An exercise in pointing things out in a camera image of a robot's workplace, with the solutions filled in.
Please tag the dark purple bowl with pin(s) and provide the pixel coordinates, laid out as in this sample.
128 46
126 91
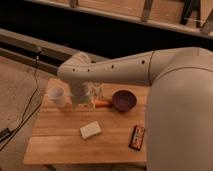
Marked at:
124 100

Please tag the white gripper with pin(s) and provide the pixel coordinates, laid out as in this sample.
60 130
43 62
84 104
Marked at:
79 93

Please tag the black device on floor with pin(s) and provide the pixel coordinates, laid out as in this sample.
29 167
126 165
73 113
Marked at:
4 134

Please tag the black whiteboard eraser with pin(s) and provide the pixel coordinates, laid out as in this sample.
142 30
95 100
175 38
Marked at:
137 138

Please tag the clear plastic bottle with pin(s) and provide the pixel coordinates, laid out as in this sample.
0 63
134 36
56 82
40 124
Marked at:
96 93

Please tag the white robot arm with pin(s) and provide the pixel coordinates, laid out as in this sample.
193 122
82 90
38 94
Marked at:
179 108

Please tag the white paper cup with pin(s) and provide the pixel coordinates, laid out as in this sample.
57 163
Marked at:
57 96

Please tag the orange carrot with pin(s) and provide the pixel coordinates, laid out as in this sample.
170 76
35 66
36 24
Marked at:
102 103

